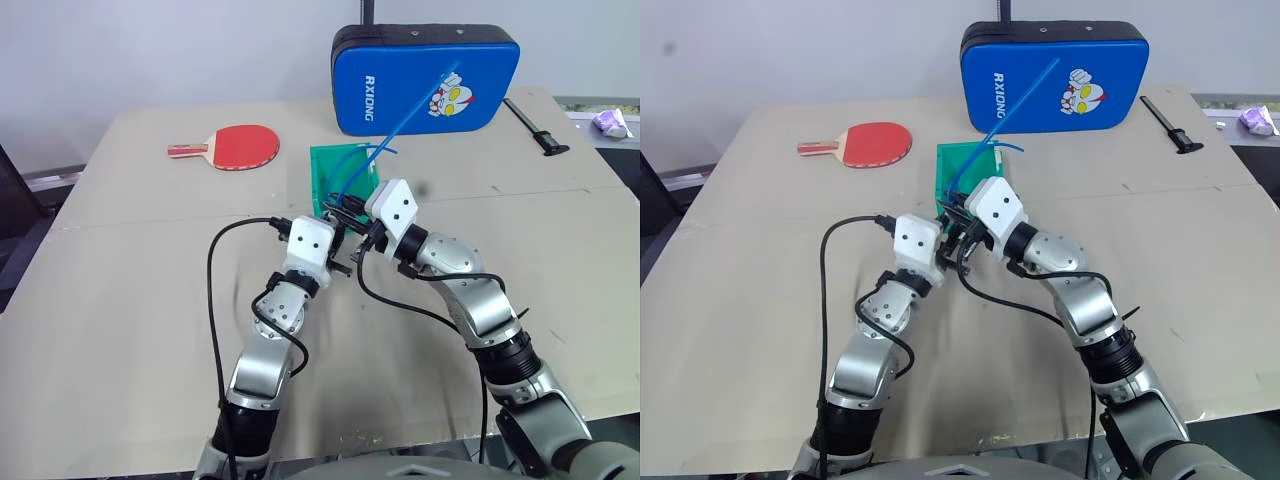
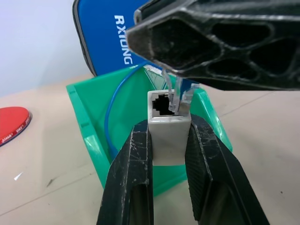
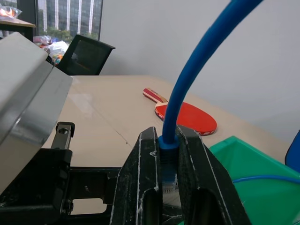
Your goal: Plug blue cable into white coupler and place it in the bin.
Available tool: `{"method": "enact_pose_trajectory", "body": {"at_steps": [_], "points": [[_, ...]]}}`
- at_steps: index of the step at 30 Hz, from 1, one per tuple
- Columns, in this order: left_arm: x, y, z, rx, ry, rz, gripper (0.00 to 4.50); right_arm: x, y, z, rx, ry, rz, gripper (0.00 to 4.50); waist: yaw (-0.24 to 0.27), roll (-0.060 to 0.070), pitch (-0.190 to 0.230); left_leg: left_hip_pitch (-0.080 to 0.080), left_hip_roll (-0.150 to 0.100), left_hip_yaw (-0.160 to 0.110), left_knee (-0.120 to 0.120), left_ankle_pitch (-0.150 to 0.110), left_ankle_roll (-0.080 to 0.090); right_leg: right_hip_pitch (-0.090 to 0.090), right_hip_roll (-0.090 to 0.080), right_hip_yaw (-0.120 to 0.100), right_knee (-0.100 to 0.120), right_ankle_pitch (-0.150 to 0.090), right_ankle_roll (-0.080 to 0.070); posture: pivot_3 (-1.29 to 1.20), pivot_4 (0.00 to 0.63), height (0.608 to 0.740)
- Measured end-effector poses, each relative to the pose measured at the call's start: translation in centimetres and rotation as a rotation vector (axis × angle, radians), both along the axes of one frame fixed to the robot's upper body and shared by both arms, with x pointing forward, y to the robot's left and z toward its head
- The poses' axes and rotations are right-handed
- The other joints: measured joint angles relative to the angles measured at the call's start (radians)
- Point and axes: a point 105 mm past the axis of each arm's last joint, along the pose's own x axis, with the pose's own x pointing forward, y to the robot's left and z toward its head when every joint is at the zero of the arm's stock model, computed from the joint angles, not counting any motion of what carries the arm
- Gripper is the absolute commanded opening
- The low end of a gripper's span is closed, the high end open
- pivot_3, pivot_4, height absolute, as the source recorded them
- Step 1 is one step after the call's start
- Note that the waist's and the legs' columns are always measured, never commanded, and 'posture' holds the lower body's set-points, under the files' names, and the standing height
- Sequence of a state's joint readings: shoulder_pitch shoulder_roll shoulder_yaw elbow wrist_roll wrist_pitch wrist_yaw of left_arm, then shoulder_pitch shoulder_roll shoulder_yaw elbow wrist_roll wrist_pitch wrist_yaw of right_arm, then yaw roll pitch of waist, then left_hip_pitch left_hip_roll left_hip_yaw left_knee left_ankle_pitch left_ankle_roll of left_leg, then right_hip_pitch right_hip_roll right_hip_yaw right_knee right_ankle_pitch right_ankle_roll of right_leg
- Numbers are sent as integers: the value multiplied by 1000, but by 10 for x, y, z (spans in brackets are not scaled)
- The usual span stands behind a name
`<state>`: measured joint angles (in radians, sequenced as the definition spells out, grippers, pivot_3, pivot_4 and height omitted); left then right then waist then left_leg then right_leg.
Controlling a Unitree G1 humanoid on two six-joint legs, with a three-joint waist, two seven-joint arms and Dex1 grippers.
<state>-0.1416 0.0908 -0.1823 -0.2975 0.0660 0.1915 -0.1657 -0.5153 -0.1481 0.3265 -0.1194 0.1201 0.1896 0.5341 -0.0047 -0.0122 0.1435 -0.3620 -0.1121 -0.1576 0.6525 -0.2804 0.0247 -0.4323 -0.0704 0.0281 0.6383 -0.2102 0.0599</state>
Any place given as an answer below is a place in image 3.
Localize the grey metal device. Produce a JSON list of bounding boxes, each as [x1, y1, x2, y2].
[[0, 31, 74, 195]]

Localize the black office chair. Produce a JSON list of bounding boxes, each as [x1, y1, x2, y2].
[[55, 34, 116, 76]]

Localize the pile of colourful bagged items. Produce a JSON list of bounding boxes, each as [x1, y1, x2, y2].
[[32, 35, 69, 67]]

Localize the red table tennis paddle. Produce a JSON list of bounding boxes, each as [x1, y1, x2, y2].
[[142, 87, 218, 137]]

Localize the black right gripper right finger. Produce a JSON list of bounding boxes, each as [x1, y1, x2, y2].
[[175, 124, 253, 225]]

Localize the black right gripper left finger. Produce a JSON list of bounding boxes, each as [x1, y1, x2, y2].
[[110, 126, 164, 225]]

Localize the blue network cable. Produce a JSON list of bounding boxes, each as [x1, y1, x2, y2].
[[158, 0, 264, 188]]

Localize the clear plastic bag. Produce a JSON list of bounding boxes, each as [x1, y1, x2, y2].
[[0, 6, 22, 22]]

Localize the thin blue cable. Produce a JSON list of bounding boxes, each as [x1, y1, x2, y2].
[[232, 174, 300, 186]]

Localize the wooden desk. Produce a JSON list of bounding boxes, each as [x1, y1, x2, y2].
[[0, 19, 37, 39]]

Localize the blue rounded chair back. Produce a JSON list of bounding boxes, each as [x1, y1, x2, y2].
[[284, 128, 300, 167]]

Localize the green plastic bin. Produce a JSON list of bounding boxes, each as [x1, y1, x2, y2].
[[208, 135, 300, 225]]

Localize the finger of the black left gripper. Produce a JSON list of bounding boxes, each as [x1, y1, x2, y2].
[[67, 165, 123, 225]]

